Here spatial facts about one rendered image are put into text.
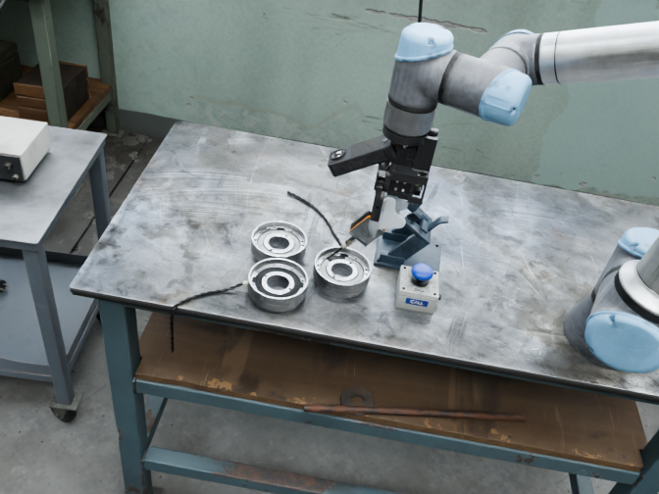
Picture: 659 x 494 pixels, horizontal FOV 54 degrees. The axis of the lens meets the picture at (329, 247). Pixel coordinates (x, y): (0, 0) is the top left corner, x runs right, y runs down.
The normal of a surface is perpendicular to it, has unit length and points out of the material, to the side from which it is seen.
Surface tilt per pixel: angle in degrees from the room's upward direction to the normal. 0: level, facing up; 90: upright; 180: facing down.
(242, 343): 0
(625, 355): 98
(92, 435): 0
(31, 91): 90
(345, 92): 90
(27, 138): 0
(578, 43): 50
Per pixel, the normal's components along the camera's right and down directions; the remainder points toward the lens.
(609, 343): -0.52, 0.60
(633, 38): -0.51, -0.23
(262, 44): -0.13, 0.63
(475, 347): 0.13, -0.76
